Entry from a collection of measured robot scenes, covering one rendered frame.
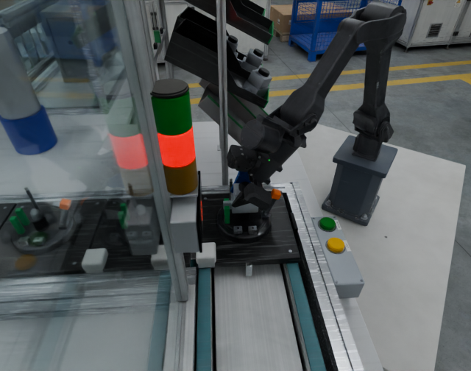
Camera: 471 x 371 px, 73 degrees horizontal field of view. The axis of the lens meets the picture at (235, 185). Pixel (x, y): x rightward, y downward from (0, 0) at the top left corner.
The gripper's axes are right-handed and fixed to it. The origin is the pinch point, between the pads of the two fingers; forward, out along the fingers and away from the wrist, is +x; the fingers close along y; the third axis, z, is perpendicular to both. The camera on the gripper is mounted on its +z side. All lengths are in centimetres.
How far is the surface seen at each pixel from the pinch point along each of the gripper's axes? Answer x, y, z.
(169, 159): -12.8, 21.4, 23.5
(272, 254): 5.1, 10.5, -12.1
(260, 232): 4.8, 5.3, -9.1
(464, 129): -51, -202, -253
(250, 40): 39, -410, -84
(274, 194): -3.8, 0.9, -7.2
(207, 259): 12.9, 12.0, 1.0
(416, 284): -8, 14, -49
